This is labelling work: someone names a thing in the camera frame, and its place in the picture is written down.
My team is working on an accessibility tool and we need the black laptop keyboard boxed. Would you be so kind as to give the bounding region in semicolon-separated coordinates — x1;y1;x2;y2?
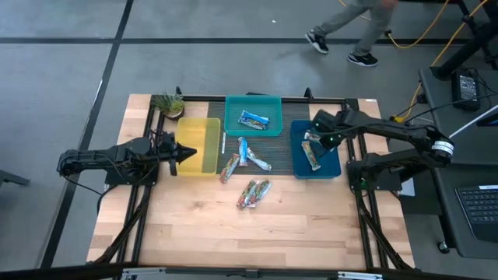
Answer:
454;184;498;244

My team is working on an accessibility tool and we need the spiky plant in pot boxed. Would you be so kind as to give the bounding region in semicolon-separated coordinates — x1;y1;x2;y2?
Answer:
150;92;187;121

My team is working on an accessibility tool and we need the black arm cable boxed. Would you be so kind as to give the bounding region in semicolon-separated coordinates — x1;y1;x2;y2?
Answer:
61;173;114;215

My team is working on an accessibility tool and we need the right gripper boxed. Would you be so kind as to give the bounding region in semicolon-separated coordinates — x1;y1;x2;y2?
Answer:
309;109;347;159

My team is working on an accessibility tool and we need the black stand leg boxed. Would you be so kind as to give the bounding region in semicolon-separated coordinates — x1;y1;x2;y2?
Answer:
430;0;498;82

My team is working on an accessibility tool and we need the blue white wrapper granola bar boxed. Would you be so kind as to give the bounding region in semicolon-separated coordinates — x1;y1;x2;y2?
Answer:
237;136;250;167
237;117;269;131

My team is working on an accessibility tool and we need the black aluminium table frame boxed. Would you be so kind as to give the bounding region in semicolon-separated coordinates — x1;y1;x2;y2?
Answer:
93;93;416;271

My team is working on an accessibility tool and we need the black crossbar with silver brackets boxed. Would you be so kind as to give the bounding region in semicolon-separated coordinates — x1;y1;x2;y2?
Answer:
0;262;498;280

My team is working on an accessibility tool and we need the teal translucent plastic bin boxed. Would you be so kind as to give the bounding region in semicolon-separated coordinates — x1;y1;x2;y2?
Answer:
224;95;284;138

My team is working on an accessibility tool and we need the person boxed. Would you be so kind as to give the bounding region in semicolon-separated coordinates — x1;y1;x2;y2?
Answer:
304;0;400;68

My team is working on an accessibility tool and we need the black power cable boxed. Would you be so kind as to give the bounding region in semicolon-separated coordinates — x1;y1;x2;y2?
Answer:
388;93;498;125

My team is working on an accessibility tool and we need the brown green wrapper granola bar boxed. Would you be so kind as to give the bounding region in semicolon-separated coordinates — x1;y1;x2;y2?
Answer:
300;140;322;172

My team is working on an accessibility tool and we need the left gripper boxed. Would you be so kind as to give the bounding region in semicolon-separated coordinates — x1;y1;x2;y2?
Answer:
153;131;198;177

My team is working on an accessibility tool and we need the looped yellow extension cable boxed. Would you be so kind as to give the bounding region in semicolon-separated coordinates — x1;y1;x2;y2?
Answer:
337;0;451;51

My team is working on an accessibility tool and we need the silver metal rod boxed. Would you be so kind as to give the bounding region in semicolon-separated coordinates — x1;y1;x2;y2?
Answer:
447;103;498;140

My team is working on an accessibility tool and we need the dark blue plastic bin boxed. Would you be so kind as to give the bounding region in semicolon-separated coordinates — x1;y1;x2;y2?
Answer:
290;119;342;180

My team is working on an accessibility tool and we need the white orange wrapper granola bar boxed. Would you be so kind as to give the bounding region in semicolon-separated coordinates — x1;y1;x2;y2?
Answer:
247;147;273;173

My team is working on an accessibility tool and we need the black power adapter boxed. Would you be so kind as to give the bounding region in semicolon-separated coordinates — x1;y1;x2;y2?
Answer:
451;68;481;112

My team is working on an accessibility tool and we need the yellow translucent plastic bin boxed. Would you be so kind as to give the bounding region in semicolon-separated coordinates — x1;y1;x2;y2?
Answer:
174;117;222;175

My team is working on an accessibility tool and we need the long yellow extension cable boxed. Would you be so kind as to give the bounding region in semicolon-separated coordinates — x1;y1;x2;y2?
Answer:
392;0;489;125

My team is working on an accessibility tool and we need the dark striped table mat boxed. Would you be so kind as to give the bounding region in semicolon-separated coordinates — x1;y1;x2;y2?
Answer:
207;101;312;176

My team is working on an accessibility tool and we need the dark chair leg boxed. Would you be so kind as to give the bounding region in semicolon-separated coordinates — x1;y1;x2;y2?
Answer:
0;170;31;188

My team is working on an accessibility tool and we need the dark side desk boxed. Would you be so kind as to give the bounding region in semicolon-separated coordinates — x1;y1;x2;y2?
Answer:
418;68;498;260

